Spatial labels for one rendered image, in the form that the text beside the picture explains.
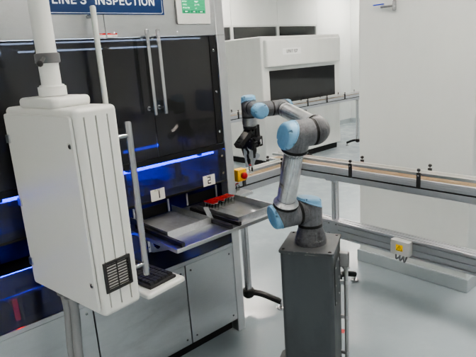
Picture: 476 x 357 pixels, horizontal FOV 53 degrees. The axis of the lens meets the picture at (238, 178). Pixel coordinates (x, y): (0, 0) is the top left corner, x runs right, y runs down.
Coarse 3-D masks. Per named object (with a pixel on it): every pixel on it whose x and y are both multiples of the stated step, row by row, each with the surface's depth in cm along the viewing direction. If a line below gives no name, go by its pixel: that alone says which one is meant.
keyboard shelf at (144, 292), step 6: (180, 276) 198; (168, 282) 194; (174, 282) 195; (180, 282) 197; (144, 288) 190; (156, 288) 189; (162, 288) 190; (168, 288) 192; (144, 294) 186; (150, 294) 185; (156, 294) 187
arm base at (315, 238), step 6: (300, 228) 224; (306, 228) 222; (312, 228) 221; (318, 228) 222; (300, 234) 224; (306, 234) 222; (312, 234) 221; (318, 234) 222; (324, 234) 226; (300, 240) 224; (306, 240) 222; (312, 240) 221; (318, 240) 223; (324, 240) 224; (306, 246) 222; (312, 246) 222; (318, 246) 222
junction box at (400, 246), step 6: (390, 240) 288; (396, 240) 286; (402, 240) 285; (408, 240) 284; (390, 246) 289; (396, 246) 286; (402, 246) 283; (408, 246) 280; (390, 252) 290; (396, 252) 287; (402, 252) 284; (408, 252) 281
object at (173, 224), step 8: (176, 208) 258; (160, 216) 253; (168, 216) 253; (176, 216) 252; (184, 216) 251; (192, 216) 248; (200, 216) 242; (208, 216) 238; (136, 224) 241; (144, 224) 234; (152, 224) 242; (160, 224) 241; (168, 224) 240; (176, 224) 239; (184, 224) 239; (192, 224) 229; (200, 224) 233; (208, 224) 236; (160, 232) 225; (168, 232) 220; (176, 232) 223; (184, 232) 226
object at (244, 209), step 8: (240, 200) 270; (248, 200) 265; (256, 200) 259; (200, 208) 256; (224, 208) 259; (232, 208) 258; (240, 208) 257; (248, 208) 256; (256, 208) 255; (264, 208) 245; (232, 216) 236; (240, 216) 234; (248, 216) 238; (256, 216) 242
